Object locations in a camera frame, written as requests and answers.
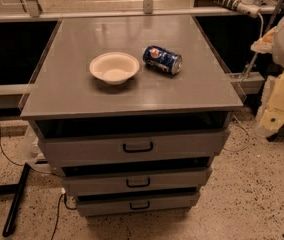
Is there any white power strip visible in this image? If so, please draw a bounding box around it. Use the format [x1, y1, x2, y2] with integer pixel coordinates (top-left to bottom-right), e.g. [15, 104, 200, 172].
[211, 0, 260, 18]

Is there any black floor cable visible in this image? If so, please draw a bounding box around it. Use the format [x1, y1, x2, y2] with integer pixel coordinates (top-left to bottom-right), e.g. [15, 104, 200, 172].
[0, 115, 26, 168]

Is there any black bottom drawer handle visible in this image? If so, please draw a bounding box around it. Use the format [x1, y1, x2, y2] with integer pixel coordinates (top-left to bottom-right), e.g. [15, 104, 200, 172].
[129, 201, 150, 211]

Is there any white paper bowl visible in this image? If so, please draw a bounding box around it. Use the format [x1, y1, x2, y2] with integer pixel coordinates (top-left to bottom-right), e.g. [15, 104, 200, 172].
[89, 52, 140, 85]

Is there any grey top drawer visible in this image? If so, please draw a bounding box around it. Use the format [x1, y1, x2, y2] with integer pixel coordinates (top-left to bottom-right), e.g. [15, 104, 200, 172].
[38, 129, 230, 167]

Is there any black metal floor stand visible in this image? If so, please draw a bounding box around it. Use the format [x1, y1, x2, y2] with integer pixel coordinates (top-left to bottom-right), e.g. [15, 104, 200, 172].
[0, 164, 31, 238]

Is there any black middle drawer handle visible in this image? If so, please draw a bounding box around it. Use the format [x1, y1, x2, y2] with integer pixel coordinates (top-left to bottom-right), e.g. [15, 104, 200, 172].
[126, 178, 151, 188]

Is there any white power cable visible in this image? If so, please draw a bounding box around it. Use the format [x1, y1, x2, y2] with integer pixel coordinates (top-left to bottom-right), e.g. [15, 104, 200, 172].
[240, 13, 265, 82]

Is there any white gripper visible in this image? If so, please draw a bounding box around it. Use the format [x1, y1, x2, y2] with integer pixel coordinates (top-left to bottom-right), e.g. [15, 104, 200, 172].
[251, 27, 284, 137]

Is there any blue pepsi can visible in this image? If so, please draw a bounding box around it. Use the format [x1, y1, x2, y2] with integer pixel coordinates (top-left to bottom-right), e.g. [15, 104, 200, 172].
[142, 45, 182, 75]

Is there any grey drawer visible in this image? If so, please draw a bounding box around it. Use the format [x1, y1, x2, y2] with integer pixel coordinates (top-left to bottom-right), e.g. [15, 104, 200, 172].
[38, 129, 230, 167]
[62, 168, 212, 196]
[77, 192, 199, 217]

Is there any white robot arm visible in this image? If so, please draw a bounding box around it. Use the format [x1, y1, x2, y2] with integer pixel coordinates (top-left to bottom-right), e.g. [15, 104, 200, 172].
[251, 16, 284, 137]

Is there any grey bottom drawer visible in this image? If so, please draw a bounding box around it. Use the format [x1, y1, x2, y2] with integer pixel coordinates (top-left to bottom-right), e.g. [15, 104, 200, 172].
[77, 192, 199, 217]

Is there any grey middle drawer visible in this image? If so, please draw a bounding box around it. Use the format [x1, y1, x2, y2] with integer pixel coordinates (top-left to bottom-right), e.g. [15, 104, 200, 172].
[62, 168, 212, 196]

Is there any grey drawer cabinet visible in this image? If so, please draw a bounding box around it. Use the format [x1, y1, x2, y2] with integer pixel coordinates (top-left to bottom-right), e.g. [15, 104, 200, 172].
[22, 16, 241, 206]

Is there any black drawer handle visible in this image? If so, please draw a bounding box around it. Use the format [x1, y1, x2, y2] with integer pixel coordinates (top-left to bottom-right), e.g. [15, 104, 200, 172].
[126, 178, 151, 188]
[122, 141, 154, 153]
[129, 201, 150, 211]

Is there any black top drawer handle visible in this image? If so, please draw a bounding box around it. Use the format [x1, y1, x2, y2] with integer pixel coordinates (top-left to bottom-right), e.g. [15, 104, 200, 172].
[122, 141, 154, 153]

